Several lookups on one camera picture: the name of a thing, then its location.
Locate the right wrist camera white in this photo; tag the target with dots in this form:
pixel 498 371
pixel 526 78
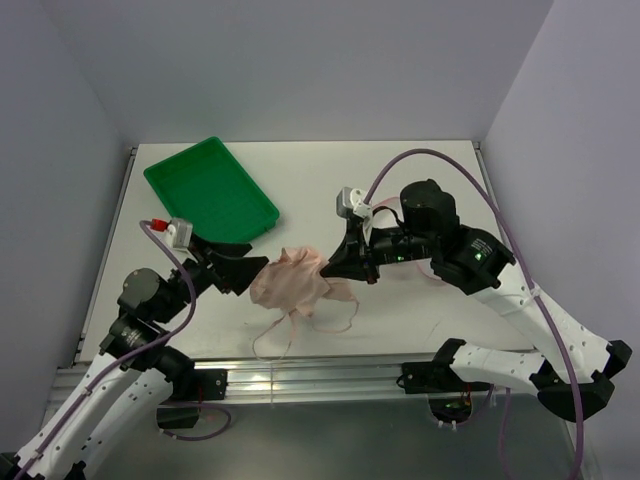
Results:
pixel 350 203

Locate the white mesh laundry bag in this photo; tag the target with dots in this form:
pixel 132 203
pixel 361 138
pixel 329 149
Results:
pixel 388 212

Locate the green plastic tray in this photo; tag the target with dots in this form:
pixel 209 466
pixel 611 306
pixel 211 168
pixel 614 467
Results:
pixel 207 186

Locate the beige pink bra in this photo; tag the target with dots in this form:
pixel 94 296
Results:
pixel 293 285

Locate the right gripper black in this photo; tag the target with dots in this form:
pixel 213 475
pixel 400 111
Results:
pixel 355 258

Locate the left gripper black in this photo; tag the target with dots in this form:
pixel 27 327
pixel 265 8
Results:
pixel 229 273

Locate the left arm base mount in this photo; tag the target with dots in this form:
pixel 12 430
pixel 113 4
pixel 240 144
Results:
pixel 177 417

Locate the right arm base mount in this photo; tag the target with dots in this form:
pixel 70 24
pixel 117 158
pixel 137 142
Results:
pixel 429 378

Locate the aluminium front rail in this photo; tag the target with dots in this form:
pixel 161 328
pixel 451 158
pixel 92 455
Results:
pixel 296 380

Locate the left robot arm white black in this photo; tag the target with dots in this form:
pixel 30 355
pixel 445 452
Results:
pixel 135 369

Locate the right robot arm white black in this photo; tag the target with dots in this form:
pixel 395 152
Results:
pixel 568 362

